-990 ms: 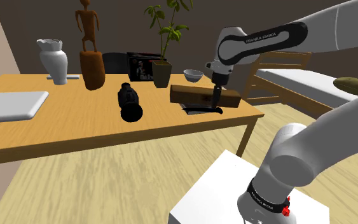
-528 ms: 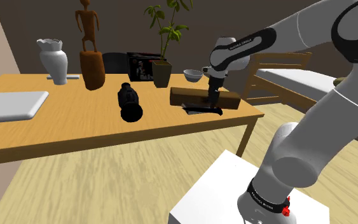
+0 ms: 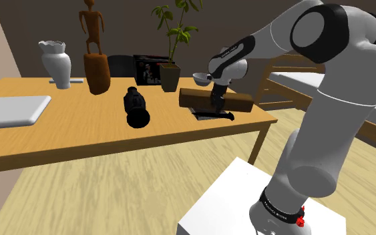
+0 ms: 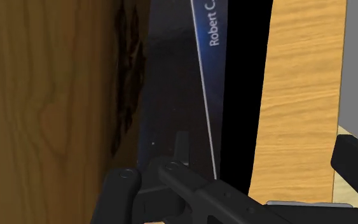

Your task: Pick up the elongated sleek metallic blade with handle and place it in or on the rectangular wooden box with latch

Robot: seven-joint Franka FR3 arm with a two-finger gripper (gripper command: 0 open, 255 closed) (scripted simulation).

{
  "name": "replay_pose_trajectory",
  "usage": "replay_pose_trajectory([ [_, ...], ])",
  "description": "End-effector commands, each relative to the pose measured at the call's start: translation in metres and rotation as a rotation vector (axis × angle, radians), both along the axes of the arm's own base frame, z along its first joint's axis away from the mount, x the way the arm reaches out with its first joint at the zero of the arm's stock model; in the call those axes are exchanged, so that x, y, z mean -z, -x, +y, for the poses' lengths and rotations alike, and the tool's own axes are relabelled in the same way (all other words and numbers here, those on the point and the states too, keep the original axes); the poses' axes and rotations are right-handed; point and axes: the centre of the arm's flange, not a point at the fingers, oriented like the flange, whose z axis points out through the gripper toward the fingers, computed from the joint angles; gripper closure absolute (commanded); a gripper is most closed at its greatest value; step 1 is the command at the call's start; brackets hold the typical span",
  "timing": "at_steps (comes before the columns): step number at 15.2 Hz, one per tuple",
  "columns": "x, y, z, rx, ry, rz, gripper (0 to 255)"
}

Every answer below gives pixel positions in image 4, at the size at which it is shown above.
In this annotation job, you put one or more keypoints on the light wooden furniture panel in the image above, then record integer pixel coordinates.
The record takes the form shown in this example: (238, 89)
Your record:
(299, 108)

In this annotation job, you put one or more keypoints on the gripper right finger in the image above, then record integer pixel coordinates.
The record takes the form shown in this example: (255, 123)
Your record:
(357, 161)

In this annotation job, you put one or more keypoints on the brown wooden block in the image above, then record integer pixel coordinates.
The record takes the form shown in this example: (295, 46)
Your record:
(42, 108)

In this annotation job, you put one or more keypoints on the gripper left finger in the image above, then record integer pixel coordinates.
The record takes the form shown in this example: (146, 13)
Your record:
(183, 183)

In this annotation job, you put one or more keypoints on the dark blue book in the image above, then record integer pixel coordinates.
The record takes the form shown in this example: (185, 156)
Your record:
(178, 77)

